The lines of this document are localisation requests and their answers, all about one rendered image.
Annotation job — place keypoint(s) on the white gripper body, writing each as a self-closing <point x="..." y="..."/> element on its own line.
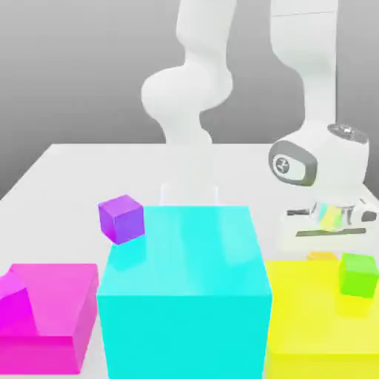
<point x="325" y="240"/>

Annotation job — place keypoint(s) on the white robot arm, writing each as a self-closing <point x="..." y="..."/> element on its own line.
<point x="189" y="97"/>

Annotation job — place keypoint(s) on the small orange cube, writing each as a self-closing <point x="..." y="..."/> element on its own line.
<point x="321" y="256"/>

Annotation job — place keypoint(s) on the small green cube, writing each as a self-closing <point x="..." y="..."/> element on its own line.
<point x="356" y="276"/>

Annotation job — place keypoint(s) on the small purple cube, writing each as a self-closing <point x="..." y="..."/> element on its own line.
<point x="121" y="220"/>

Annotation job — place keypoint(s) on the small magenta cube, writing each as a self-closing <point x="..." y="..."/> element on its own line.
<point x="13" y="311"/>

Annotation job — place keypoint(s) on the large yellow box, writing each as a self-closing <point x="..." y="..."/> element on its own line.
<point x="319" y="325"/>

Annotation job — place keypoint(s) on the large cyan box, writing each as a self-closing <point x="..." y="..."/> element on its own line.
<point x="183" y="290"/>

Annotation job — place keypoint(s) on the large pink box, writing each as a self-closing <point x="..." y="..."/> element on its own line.
<point x="56" y="311"/>

